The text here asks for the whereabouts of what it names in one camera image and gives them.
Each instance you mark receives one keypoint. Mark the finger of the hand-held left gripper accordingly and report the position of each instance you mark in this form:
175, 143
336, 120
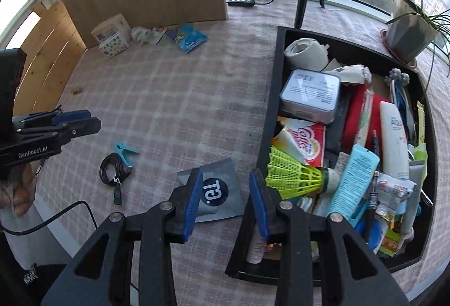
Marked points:
73, 115
84, 126

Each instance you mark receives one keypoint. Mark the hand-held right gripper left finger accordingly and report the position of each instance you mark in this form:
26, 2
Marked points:
191, 200

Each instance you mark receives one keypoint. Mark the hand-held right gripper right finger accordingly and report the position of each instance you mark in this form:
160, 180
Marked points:
258, 204

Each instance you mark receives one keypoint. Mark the grey sachet with black circle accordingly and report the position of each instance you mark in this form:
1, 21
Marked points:
219, 169

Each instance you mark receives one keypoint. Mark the teal plastic clip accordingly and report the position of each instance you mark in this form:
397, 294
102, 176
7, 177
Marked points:
358, 218
123, 149

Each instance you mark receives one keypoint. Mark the dotted white tissue pack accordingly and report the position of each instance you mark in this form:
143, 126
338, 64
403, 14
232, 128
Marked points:
114, 46

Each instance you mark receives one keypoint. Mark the orange tissue pack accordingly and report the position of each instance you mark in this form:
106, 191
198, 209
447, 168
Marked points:
112, 25

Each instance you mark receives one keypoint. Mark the teal tube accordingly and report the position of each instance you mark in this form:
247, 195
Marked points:
355, 179

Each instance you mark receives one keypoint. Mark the black tray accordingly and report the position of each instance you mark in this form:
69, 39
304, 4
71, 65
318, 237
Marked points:
270, 98

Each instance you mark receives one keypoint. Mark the silver tin box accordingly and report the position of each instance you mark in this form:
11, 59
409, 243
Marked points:
311, 95

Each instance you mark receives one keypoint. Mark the person's left hand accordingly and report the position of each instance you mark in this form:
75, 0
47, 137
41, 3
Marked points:
21, 193

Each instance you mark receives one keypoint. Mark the wooden clothespin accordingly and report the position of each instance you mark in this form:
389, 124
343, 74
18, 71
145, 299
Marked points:
75, 91

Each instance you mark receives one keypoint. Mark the yellow shuttlecock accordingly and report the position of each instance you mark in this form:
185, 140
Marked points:
295, 176

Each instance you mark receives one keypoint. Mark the wooden slat panel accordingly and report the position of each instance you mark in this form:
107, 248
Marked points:
45, 56

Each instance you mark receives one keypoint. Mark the red creamer sachet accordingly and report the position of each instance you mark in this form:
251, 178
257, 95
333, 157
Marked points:
306, 144

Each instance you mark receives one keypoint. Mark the crumpled white packets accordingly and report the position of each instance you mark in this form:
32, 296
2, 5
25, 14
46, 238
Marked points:
144, 33

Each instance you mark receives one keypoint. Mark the black flat case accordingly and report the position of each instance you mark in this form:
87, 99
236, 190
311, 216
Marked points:
339, 130

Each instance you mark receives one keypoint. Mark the blue round item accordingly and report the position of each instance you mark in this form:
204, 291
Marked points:
372, 234

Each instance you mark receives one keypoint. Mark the person's dark clothing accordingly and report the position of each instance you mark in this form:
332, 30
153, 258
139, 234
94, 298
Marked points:
45, 278

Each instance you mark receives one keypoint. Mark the small white red sachet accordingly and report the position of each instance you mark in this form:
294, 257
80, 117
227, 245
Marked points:
393, 193

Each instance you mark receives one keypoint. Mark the blue packet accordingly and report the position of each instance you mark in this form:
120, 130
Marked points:
188, 37

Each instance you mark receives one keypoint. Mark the orange sachet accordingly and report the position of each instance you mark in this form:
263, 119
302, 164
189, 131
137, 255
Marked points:
390, 244

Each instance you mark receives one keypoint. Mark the toothbrush in clear pack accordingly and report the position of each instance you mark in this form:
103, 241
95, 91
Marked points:
366, 116

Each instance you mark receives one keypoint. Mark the white lotion tube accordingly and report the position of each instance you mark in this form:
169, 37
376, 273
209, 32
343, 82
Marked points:
393, 137

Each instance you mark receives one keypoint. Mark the white plug-in device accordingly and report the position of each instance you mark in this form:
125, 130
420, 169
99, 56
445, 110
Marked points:
304, 53

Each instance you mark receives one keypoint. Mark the green packet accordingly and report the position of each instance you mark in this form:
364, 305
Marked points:
420, 153

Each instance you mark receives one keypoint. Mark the blue white brush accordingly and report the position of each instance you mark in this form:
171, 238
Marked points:
400, 98

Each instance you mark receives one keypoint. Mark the yellow strip packet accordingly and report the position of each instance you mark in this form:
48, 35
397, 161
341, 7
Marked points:
421, 123

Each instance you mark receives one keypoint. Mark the grey flower ornament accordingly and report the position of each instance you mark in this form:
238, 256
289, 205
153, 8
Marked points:
397, 76

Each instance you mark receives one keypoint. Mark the pink plant saucer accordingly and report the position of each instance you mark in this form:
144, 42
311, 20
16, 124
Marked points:
385, 40

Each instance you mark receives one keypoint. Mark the potted plant in grey pot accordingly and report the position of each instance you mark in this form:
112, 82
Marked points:
409, 35

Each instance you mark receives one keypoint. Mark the black switch box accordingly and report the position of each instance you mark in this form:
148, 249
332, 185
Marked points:
241, 3

